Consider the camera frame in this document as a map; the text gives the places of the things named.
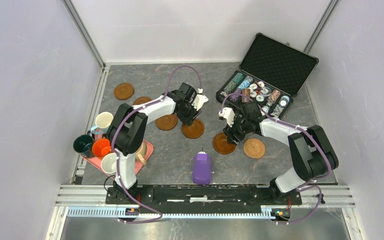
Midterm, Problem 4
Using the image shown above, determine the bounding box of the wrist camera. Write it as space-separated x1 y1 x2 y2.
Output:
192 94 209 111
218 107 235 127

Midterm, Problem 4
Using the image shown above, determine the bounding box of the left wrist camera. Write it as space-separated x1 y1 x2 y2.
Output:
192 94 209 111

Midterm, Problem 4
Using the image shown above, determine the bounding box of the light blue mug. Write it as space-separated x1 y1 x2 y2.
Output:
90 111 114 135

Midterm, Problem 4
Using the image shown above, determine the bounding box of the orange mug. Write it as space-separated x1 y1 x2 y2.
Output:
91 138 112 159

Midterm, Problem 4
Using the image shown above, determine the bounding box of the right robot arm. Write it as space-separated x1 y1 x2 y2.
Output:
218 101 339 204

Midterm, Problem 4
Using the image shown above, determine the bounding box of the brown wooden coaster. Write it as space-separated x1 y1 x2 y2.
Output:
133 96 152 105
113 82 135 100
212 132 237 155
181 118 205 139
155 114 178 131

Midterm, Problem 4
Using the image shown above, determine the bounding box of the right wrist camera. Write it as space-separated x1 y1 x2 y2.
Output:
218 107 235 127

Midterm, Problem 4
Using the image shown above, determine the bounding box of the black poker chip case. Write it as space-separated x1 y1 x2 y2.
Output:
215 33 319 119

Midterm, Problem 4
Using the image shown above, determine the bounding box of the dark green mug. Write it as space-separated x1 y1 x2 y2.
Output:
72 134 95 159

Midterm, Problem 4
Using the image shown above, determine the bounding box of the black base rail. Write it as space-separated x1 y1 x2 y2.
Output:
105 184 303 215

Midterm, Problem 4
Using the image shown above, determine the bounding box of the white mug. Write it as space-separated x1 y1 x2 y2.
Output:
100 152 117 175

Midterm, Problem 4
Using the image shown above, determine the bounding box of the woven rattan coaster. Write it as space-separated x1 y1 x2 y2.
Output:
243 138 266 159

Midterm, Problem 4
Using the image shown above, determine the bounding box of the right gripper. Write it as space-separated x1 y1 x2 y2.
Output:
222 114 250 146

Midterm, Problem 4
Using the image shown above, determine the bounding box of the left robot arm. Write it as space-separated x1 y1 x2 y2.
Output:
106 83 209 204

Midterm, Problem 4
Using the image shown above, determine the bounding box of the purple plastic box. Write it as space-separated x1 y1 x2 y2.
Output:
191 150 212 185

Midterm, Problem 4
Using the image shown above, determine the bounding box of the beige mug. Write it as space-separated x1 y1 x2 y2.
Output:
135 141 147 166

